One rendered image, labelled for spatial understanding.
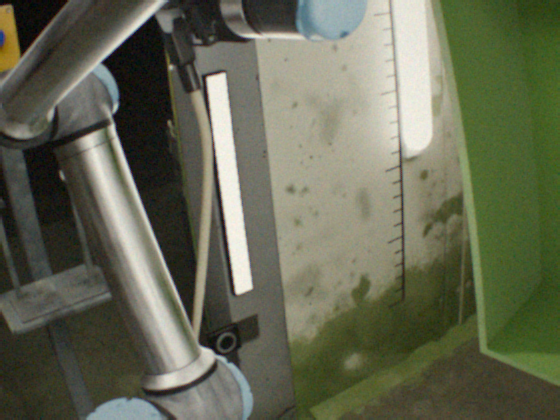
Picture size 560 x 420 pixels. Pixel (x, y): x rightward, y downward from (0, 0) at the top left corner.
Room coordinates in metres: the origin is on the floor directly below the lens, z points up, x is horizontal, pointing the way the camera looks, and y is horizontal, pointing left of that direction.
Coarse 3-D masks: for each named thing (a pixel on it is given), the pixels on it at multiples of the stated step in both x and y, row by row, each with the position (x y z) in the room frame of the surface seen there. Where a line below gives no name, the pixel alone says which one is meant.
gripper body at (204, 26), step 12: (192, 0) 0.90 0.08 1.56; (204, 0) 0.90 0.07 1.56; (192, 12) 0.91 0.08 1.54; (204, 12) 0.90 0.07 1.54; (216, 12) 0.90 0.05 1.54; (192, 24) 0.94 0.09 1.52; (204, 24) 0.90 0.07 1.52; (216, 24) 0.90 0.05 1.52; (204, 36) 0.90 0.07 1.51; (216, 36) 0.91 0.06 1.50; (228, 36) 0.89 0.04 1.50; (240, 36) 0.87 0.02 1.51
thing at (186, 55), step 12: (180, 24) 1.01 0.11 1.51; (168, 36) 1.00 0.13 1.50; (180, 36) 1.01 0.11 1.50; (168, 48) 1.01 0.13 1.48; (180, 48) 1.00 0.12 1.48; (192, 48) 1.02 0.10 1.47; (180, 60) 1.00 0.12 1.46; (192, 60) 1.02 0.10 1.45; (180, 72) 1.01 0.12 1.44; (192, 72) 1.01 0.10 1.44; (192, 84) 1.01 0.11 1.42
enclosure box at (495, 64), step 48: (432, 0) 1.41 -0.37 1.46; (480, 0) 1.53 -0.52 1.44; (528, 0) 1.61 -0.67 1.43; (480, 48) 1.52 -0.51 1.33; (528, 48) 1.64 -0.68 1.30; (480, 96) 1.52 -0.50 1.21; (528, 96) 1.67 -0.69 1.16; (480, 144) 1.51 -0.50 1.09; (528, 144) 1.67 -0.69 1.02; (480, 192) 1.51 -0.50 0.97; (528, 192) 1.67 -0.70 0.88; (480, 240) 1.52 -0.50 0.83; (528, 240) 1.68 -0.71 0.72; (480, 288) 1.49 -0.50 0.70; (528, 288) 1.69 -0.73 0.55; (480, 336) 1.53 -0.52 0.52; (528, 336) 1.53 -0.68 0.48
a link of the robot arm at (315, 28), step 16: (256, 0) 0.78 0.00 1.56; (272, 0) 0.76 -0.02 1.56; (288, 0) 0.74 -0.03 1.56; (304, 0) 0.72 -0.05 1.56; (320, 0) 0.72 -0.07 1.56; (336, 0) 0.73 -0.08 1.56; (352, 0) 0.75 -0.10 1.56; (256, 16) 0.79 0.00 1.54; (272, 16) 0.76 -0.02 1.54; (288, 16) 0.74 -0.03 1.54; (304, 16) 0.72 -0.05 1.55; (320, 16) 0.72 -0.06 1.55; (336, 16) 0.73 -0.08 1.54; (352, 16) 0.75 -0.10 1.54; (256, 32) 0.81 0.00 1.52; (272, 32) 0.79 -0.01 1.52; (288, 32) 0.76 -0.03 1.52; (304, 32) 0.74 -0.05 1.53; (320, 32) 0.72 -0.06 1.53; (336, 32) 0.73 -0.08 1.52; (352, 32) 0.75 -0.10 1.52
